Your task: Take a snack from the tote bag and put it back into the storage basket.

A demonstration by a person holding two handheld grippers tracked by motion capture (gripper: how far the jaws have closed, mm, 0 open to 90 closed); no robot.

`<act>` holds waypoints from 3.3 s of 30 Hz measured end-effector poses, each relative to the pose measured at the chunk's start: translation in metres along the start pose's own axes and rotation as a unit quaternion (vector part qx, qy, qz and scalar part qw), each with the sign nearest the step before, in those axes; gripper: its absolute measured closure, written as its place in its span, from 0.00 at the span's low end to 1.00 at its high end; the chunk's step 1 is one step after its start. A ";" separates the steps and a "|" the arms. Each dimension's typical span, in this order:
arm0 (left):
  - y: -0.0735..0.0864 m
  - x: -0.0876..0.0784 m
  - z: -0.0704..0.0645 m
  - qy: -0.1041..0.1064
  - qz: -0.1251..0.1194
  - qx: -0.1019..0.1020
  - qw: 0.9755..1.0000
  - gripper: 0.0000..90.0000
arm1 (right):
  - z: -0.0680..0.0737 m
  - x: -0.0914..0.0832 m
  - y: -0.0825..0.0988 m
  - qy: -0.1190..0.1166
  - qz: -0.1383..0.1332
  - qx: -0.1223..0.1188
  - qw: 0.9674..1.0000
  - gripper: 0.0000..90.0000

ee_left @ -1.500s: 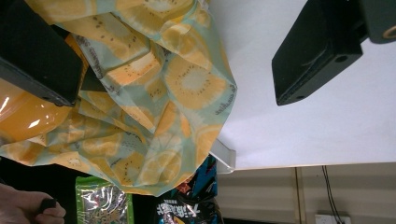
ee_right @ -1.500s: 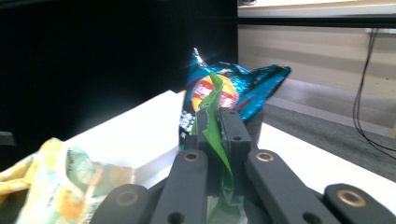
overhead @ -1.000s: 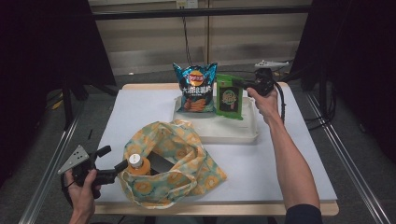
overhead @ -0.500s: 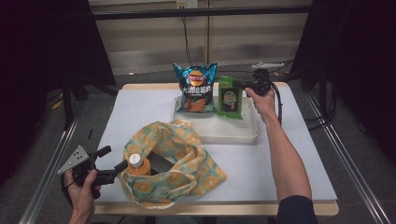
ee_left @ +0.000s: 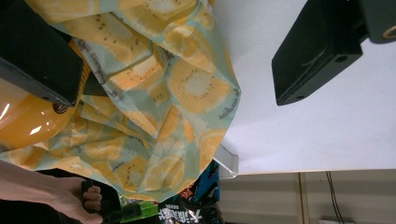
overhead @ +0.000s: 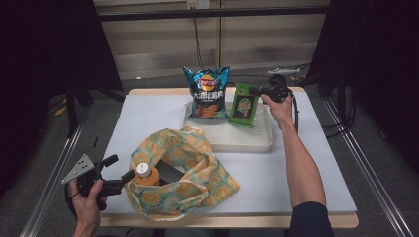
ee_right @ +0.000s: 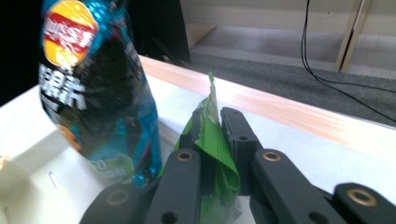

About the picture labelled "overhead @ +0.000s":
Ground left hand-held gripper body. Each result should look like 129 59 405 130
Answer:
60 153 125 211

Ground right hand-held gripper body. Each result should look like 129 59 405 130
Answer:
260 67 301 104

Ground green snack packet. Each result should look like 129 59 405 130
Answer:
228 82 261 129

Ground black glossy box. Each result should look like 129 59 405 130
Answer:
154 160 186 186

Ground white plastic tray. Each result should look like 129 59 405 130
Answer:
182 100 275 154

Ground blue potato chips bag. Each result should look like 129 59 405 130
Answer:
182 65 231 121

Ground orange slice print tote bag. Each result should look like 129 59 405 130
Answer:
125 126 241 222

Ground person's right hand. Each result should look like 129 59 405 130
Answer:
260 93 294 131

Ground person's left hand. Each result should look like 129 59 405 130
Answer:
68 179 108 228

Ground orange juice bottle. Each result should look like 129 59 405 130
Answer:
134 162 161 187

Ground black metal stand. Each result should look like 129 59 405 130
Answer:
63 87 80 137
335 75 348 122

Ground white table mat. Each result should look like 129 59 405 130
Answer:
98 91 359 215

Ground dark curtain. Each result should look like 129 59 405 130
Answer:
0 0 124 198
304 0 419 172

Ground black horizontal bar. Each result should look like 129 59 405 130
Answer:
98 5 330 23

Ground person's dark sleeve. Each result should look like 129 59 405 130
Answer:
289 200 335 237

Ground right hand-held gripper black cable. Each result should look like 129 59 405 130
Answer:
286 87 300 134

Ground hand-held gripper black cable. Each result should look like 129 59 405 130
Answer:
286 87 300 134
63 189 78 220

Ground left hand-held gripper black cable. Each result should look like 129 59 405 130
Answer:
63 189 78 220

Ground metal floor rail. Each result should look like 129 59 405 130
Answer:
322 98 416 237
19 118 87 237

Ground black floor cables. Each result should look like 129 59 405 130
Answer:
320 85 359 139

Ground black hanging wall cable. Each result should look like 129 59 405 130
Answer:
192 17 312 87

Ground white wall outlet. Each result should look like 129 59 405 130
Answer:
186 0 210 10

